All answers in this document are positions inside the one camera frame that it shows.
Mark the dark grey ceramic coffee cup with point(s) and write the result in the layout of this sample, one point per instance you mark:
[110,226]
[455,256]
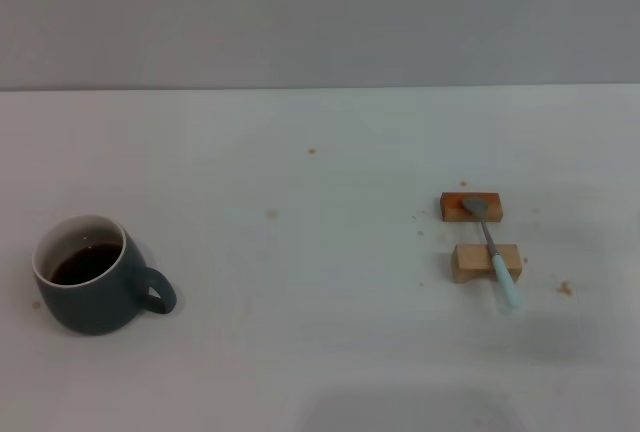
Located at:
[87,309]

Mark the stained orange wooden block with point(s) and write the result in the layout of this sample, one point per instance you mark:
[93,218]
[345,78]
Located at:
[452,207]

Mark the light wooden notched block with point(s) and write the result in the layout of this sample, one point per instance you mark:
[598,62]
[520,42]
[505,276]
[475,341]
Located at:
[472,259]

